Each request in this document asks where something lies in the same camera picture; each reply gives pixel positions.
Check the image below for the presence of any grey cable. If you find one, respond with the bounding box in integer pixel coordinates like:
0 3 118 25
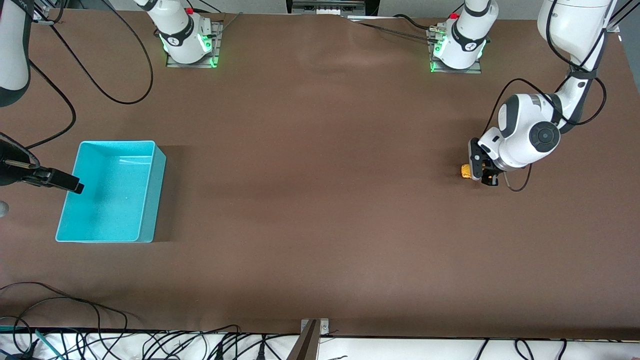
212 11 244 38

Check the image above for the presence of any dark cable to arm base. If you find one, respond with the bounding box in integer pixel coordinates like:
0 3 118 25
350 19 436 43

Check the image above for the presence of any teal thin tool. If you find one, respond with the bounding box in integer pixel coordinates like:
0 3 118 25
34 329 66 360

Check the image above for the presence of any black power strip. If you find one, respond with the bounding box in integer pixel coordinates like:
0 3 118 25
286 0 380 16

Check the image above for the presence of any brown table cover sheet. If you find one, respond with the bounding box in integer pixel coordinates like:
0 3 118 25
0 9 640 341

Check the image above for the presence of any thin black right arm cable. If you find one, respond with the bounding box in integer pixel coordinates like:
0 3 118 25
27 59 77 150

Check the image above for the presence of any black cable bundle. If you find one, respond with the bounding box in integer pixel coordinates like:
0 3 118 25
140 324 301 360

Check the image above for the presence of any aluminium frame bracket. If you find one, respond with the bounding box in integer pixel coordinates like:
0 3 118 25
607 0 640 34

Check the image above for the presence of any black right arm cable loop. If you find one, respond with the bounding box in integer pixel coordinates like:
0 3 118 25
31 0 155 105

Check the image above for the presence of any teal plastic bin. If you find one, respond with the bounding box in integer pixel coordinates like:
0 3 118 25
55 140 167 244

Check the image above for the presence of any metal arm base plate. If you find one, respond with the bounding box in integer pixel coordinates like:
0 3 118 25
166 20 221 69
430 27 483 75

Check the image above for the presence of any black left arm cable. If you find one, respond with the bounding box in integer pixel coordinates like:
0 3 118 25
491 0 608 193

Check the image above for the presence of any black cable on table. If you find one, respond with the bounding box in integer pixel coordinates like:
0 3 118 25
0 281 130 321
12 297 103 351

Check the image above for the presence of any small metal bracket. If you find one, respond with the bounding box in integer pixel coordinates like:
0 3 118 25
300 318 331 337

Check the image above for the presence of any black cable group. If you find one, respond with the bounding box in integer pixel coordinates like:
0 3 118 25
472 338 571 360

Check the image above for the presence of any grey metal bar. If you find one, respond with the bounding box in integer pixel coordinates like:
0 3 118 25
286 320 321 360

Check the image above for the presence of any aluminium frame profile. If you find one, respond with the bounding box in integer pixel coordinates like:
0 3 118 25
30 0 68 23

